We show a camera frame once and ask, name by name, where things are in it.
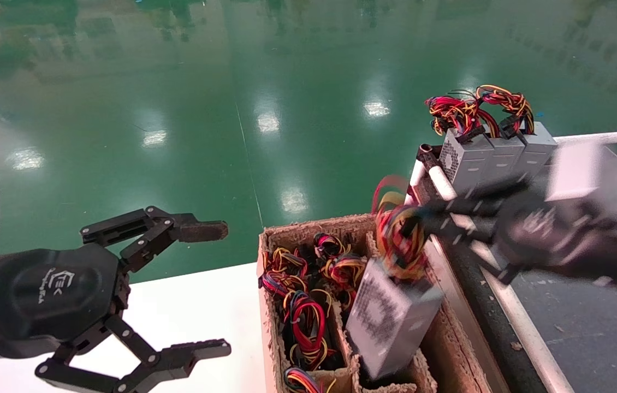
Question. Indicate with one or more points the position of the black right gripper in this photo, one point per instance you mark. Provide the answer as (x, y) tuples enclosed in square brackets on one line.
[(538, 232)]

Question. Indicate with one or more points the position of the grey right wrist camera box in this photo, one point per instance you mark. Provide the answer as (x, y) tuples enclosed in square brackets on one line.
[(587, 172)]

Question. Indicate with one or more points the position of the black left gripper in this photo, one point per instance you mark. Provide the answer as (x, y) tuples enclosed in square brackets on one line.
[(52, 295)]

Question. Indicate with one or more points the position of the dark grey conveyor surface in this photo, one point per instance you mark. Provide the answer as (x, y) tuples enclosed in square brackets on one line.
[(603, 338)]

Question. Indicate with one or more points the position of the brown cardboard box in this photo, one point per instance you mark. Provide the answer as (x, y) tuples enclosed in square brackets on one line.
[(450, 355)]

